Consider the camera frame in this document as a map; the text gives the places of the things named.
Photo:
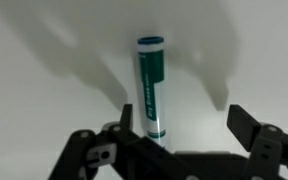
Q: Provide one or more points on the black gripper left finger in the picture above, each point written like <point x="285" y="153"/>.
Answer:
<point x="124" y="153"/>

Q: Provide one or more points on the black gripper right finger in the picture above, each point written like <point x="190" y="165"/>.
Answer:
<point x="270" y="153"/>

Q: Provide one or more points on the green dry erase marker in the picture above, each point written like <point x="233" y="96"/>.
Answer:
<point x="150" y="66"/>

